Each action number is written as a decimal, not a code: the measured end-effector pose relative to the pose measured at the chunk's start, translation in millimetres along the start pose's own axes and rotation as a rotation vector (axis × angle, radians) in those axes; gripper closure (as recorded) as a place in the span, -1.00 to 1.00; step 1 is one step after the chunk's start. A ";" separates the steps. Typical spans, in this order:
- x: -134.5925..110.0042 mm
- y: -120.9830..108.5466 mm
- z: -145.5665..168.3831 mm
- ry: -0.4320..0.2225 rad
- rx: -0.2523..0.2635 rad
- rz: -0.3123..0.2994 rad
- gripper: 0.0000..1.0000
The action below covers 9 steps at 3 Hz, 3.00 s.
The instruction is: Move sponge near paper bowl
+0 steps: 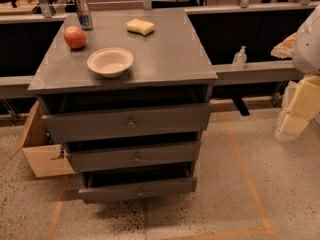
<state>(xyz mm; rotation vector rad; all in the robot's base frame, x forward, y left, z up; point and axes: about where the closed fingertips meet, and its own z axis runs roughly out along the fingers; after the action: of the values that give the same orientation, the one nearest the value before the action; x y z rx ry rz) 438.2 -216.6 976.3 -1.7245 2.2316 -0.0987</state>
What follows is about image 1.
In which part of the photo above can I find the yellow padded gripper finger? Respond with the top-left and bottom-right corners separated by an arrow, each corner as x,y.
275,75 -> 320,142

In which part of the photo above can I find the yellow sponge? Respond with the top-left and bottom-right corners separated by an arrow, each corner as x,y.
126,19 -> 155,36

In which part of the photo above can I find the white paper bowl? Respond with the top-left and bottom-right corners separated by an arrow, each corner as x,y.
87,48 -> 134,78

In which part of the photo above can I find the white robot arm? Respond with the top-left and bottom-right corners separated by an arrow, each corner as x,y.
271,6 -> 320,142

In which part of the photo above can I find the clear hand sanitizer bottle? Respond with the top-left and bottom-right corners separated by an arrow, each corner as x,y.
232,46 -> 247,70

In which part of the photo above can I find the grey drawer cabinet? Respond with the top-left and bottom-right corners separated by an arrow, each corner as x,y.
29,8 -> 217,203

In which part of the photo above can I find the bottom grey drawer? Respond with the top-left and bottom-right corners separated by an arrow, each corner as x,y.
79,177 -> 197,203

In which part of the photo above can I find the grey drawer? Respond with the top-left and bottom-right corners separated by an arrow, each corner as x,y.
42,103 -> 209,143
65,141 -> 201,172
79,177 -> 197,203

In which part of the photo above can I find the middle grey drawer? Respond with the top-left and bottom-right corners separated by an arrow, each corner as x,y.
65,141 -> 201,172

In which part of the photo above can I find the top grey drawer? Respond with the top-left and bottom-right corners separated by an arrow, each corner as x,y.
42,103 -> 209,143

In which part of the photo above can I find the red apple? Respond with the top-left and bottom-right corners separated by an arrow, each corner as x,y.
64,26 -> 86,49

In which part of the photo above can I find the brown cardboard box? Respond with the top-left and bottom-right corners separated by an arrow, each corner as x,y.
10,101 -> 75,178

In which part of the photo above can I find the grey metal railing beam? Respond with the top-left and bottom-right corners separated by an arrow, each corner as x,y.
0,60 -> 304,99

